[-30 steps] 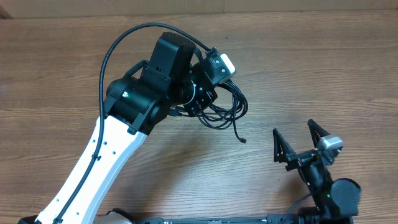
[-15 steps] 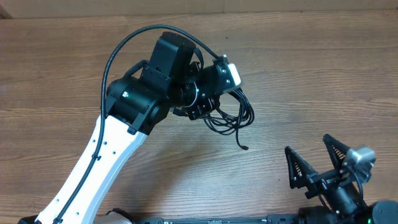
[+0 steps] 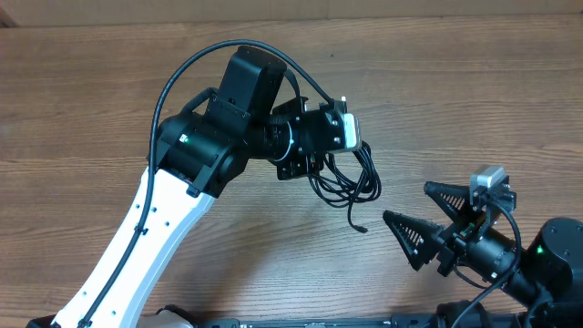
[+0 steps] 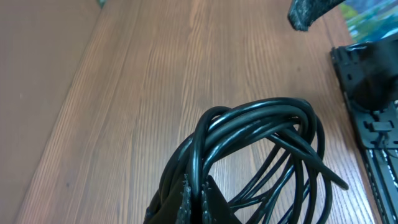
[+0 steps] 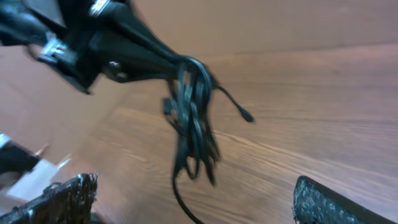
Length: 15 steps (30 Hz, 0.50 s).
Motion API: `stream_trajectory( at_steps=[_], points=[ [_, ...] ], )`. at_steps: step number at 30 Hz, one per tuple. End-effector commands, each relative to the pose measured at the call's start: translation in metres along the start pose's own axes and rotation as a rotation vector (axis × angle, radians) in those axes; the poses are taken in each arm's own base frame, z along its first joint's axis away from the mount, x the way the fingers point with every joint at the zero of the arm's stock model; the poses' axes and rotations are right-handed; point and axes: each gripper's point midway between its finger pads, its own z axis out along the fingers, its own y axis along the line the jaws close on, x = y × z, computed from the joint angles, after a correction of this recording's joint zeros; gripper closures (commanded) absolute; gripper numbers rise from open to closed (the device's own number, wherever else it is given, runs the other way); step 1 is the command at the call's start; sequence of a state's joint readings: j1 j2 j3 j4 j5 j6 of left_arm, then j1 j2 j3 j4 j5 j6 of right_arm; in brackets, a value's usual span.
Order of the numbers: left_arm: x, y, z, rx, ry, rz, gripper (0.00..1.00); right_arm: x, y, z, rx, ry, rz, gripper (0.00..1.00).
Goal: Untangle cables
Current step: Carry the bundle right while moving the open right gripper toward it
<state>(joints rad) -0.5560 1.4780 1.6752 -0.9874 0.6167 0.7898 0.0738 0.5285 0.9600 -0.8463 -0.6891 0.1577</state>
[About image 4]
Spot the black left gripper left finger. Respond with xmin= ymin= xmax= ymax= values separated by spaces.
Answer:
xmin=144 ymin=175 xmax=191 ymax=224

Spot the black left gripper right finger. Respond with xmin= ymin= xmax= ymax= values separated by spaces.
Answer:
xmin=201 ymin=175 xmax=241 ymax=224

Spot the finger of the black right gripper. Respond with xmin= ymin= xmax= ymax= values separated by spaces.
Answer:
xmin=287 ymin=0 xmax=344 ymax=32

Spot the black USB cable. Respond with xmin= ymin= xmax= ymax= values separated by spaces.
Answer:
xmin=144 ymin=97 xmax=349 ymax=224

